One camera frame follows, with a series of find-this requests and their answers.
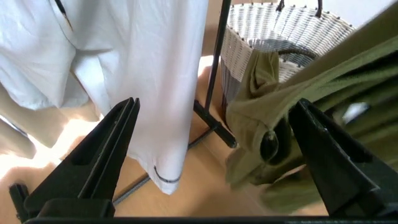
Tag black clothes rack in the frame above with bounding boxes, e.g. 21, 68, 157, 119
8, 0, 239, 223

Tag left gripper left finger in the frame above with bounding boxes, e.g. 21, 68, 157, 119
24, 97, 141, 218

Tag pale grey shorts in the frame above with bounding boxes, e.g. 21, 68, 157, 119
0, 0, 210, 196

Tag white laundry basket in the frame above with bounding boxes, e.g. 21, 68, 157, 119
220, 0, 357, 125

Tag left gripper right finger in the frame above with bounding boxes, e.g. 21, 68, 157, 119
287, 98, 398, 217

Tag green garment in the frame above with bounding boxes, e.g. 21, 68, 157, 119
225, 1, 398, 215

